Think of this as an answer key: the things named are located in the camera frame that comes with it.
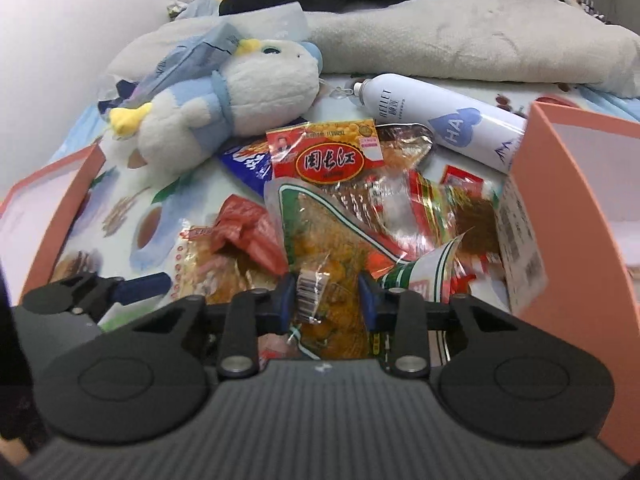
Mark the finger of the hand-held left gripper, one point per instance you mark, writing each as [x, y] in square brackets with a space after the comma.
[145, 285]

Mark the blue snack packet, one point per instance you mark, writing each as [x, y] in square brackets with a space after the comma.
[247, 162]

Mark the crumpled red snack packet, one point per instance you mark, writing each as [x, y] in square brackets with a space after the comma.
[247, 230]

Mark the clear dark brown snack packet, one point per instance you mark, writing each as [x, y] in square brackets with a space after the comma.
[472, 217]

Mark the clear green-edged orange snack packet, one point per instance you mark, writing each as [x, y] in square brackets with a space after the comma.
[320, 225]

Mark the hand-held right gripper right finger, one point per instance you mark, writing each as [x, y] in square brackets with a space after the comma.
[365, 301]

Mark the grey fleece blanket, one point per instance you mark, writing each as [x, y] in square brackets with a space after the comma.
[450, 35]

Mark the clear red-print orange snack packet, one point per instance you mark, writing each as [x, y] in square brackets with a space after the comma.
[210, 270]

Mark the white and blue plush toy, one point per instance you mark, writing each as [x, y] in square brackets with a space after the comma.
[240, 95]

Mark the red and gold snack packet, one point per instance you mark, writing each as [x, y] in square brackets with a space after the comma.
[427, 200]

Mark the food print bed sheet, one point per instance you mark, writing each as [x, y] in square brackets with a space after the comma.
[140, 200]

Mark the white spray bottle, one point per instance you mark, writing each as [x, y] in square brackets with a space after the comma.
[450, 120]

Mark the red label yellow snack packet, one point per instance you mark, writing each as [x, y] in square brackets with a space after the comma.
[325, 152]

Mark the red plastic tray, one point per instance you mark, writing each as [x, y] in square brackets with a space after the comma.
[45, 200]

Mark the pink cardboard box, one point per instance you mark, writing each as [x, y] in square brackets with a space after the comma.
[565, 210]

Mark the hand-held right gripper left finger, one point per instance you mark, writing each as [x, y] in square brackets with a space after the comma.
[286, 296]

